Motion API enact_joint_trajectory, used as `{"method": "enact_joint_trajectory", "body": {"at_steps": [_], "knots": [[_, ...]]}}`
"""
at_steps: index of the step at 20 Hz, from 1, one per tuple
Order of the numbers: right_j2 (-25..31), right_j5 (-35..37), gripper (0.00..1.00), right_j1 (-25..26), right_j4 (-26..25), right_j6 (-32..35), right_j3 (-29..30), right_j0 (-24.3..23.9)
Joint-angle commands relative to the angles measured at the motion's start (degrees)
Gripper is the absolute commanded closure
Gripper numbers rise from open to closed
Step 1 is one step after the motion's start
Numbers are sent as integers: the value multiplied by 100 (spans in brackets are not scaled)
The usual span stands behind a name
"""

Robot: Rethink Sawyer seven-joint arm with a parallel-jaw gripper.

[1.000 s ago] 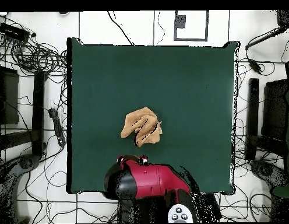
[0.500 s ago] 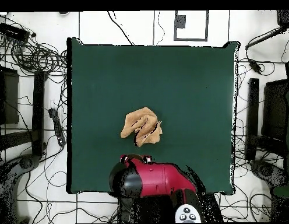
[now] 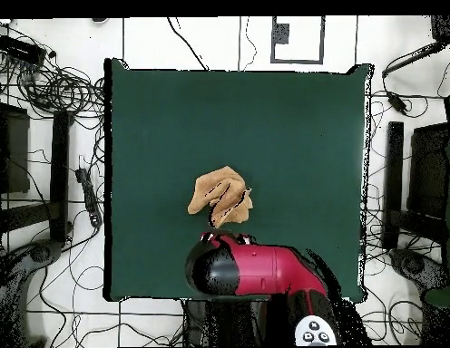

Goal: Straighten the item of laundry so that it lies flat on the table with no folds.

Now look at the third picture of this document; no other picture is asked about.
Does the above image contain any tan terry towel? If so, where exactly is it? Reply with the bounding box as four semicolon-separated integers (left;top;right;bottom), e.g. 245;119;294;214
187;165;254;229

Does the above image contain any dark green table cloth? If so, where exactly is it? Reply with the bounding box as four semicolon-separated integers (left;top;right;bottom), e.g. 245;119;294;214
103;57;375;304

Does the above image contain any black power strip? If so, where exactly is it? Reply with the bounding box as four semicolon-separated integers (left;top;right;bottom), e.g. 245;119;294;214
74;167;103;228

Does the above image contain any black metal stand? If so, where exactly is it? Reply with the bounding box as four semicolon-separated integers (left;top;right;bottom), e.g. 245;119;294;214
381;121;450;251
0;81;74;245

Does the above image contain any black wheeled stand leg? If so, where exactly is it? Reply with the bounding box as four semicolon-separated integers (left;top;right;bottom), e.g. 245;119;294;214
388;247;450;295
0;238;64;347

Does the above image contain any black power adapter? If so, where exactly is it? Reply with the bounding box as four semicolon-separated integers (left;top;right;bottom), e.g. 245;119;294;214
386;90;410;115

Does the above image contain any black rod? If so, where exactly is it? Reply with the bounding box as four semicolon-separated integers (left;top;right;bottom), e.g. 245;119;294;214
381;40;447;79

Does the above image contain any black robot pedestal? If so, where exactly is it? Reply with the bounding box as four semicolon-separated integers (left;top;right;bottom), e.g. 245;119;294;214
181;298;273;347

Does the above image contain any black cable tangle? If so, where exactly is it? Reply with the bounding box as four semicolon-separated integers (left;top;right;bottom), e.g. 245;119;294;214
0;53;106;121

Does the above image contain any black network switch box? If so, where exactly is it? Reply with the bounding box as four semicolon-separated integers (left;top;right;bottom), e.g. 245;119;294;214
0;34;47;66

